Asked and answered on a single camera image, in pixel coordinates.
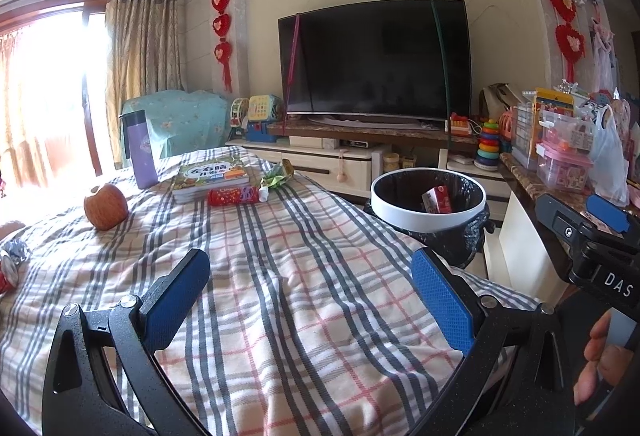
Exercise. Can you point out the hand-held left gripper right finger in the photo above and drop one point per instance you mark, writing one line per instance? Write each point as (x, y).
(442, 301)

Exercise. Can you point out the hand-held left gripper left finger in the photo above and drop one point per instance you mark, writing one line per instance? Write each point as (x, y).
(175, 301)

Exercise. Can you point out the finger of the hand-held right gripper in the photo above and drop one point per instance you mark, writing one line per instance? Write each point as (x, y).
(560, 221)
(605, 211)

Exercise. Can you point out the white round bin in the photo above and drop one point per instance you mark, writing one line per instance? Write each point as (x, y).
(425, 222)

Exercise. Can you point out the white and red carton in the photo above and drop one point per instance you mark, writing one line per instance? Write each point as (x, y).
(437, 201)

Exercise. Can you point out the person's right hand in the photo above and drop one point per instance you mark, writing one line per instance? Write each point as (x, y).
(600, 366)

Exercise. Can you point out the white plastic bag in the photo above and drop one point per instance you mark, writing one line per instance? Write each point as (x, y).
(610, 161)

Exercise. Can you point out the clear box with pink lid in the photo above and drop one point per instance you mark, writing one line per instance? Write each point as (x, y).
(562, 166)

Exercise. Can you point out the black bin bag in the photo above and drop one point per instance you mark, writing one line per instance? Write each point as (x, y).
(465, 246)

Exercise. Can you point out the brown marble side counter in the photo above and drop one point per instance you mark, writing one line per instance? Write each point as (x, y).
(520, 171)

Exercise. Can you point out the pink toy basket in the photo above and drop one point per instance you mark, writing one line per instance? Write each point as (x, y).
(507, 126)

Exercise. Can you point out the bitten apple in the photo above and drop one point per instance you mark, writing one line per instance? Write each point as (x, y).
(106, 208)

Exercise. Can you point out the yellow toy package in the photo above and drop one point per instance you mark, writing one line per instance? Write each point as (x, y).
(552, 104)

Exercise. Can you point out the red snack packet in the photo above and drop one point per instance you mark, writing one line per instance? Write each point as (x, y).
(232, 195)

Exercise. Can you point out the green children's book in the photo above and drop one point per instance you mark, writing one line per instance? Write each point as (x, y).
(212, 176)

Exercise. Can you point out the beige bag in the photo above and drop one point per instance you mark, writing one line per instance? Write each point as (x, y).
(500, 101)

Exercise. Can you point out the purple water bottle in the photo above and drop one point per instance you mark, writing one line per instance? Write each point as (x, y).
(140, 151)

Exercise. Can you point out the pink hanging garment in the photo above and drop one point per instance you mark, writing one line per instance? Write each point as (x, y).
(602, 51)

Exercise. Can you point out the green foil packet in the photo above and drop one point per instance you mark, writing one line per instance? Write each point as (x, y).
(277, 176)

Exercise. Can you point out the crumpled silver foil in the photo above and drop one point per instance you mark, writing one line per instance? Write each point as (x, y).
(15, 248)

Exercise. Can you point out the crushed red can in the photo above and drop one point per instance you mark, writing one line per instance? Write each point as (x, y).
(5, 278)

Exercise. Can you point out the black set-top box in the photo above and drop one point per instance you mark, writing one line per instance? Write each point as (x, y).
(357, 144)

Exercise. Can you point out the teal floral cover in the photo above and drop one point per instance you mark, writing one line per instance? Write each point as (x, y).
(190, 116)

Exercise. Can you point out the blue toy base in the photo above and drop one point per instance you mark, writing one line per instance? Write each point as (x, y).
(260, 132)

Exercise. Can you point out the white television cabinet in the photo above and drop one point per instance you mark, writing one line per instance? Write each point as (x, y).
(310, 161)

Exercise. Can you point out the green stick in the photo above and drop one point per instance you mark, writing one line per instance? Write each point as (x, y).
(442, 66)

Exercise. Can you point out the white wheel toy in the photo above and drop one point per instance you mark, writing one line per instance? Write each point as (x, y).
(239, 111)

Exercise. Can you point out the yellow toy phone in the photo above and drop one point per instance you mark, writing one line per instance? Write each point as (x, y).
(262, 109)

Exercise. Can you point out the sheer orange curtain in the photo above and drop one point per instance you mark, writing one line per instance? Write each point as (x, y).
(30, 106)

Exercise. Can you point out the black curved television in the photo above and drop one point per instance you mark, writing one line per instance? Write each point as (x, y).
(375, 61)

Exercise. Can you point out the beige patterned curtain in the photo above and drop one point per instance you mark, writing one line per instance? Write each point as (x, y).
(145, 46)

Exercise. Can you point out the pink stick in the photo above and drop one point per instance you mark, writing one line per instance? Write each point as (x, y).
(295, 66)

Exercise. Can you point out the clear bead frame box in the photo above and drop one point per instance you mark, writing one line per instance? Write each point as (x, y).
(525, 131)

